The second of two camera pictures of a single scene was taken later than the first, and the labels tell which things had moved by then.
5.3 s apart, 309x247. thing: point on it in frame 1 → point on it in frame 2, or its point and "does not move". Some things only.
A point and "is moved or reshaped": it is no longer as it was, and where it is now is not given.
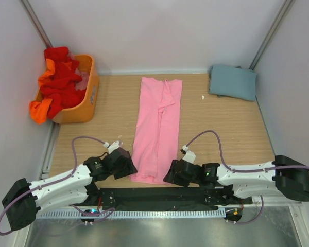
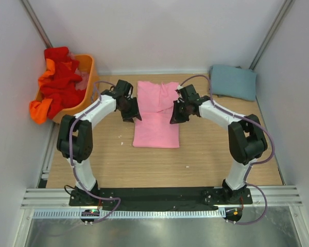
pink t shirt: [156, 139] is moved or reshaped
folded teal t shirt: [227, 81] does not move
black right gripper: [170, 176] → [176, 118]
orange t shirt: [39, 109] does not move
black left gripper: [129, 169] → [134, 112]
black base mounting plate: [165, 197] does not move
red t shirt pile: [62, 88] does not move
